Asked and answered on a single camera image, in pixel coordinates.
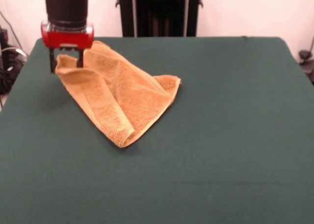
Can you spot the small black adapter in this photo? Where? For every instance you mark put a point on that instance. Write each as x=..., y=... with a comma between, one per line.
x=305, y=55

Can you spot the dark green table cloth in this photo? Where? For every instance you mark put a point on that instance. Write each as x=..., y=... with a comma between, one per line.
x=196, y=135

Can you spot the black floor object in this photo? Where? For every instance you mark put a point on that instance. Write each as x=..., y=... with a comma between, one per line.
x=310, y=73

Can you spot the black upright power adapter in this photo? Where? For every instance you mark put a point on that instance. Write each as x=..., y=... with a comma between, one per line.
x=3, y=37

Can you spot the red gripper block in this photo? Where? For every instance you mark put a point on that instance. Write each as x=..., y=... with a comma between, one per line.
x=68, y=40

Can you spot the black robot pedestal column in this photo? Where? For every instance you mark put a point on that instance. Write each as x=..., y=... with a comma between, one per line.
x=159, y=13

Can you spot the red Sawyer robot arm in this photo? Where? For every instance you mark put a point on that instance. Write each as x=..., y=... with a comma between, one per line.
x=66, y=6

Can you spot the orange terry towel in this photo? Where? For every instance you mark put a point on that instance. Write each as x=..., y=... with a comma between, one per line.
x=137, y=99

